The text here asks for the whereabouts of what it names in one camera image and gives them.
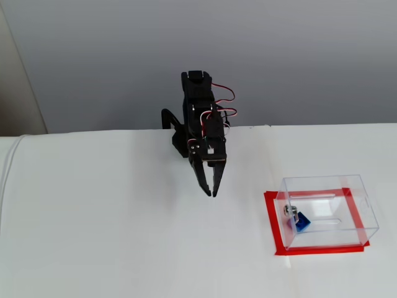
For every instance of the blue lego brick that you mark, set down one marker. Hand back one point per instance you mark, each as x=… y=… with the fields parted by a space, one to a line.
x=302 y=223

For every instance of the red tape frame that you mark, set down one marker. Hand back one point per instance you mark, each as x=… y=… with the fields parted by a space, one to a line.
x=270 y=214

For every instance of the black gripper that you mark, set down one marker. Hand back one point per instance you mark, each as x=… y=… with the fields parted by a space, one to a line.
x=208 y=155

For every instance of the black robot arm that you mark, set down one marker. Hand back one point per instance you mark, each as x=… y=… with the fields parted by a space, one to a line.
x=197 y=99

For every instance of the white table cover sheet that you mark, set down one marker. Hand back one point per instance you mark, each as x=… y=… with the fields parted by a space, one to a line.
x=93 y=217

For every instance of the silver metal box lock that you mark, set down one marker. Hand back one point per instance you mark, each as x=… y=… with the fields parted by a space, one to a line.
x=290 y=210

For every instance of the black table clamp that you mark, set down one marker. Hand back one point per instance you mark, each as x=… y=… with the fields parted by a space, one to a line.
x=169 y=115

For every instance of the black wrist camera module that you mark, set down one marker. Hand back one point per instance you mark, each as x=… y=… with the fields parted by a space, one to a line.
x=217 y=152

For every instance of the transparent plastic box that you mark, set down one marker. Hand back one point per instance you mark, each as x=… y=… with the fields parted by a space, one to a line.
x=366 y=217

